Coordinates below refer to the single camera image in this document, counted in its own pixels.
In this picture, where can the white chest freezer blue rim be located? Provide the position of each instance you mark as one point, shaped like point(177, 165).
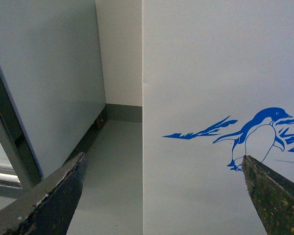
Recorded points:
point(218, 84)

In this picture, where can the grey upright display fridge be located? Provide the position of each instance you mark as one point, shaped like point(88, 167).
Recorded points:
point(50, 65)

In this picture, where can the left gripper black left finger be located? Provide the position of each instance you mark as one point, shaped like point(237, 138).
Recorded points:
point(48, 208)

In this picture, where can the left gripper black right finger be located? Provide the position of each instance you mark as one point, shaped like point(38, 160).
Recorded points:
point(272, 196)

